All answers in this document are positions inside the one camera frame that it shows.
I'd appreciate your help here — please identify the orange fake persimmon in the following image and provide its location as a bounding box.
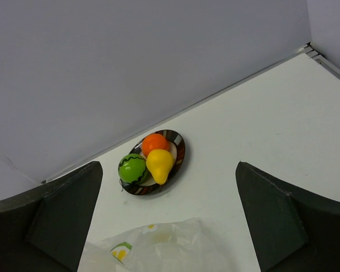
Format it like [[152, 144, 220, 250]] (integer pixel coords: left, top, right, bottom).
[[142, 133, 170, 158]]

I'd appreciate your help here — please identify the aluminium back table rail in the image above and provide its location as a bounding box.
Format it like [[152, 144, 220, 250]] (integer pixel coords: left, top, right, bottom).
[[40, 43, 340, 185]]

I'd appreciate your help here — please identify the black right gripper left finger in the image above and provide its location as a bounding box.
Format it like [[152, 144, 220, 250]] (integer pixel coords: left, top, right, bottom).
[[0, 161, 103, 271]]

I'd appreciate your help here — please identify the green fake fruit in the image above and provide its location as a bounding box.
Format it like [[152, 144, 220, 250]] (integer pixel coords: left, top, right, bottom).
[[118, 153, 148, 184]]

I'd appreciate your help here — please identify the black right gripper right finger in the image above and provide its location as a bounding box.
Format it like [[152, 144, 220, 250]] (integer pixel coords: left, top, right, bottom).
[[235, 162, 340, 271]]

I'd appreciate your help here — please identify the yellow fake lemon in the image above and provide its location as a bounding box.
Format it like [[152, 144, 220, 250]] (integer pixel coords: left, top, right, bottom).
[[146, 149, 175, 185]]

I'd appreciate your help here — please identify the clear printed plastic bag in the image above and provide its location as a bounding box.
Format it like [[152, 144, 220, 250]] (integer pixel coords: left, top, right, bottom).
[[78, 218, 260, 271]]

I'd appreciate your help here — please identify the brown rimmed ceramic plate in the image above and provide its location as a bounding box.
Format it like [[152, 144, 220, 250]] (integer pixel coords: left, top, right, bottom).
[[120, 129, 186, 196]]

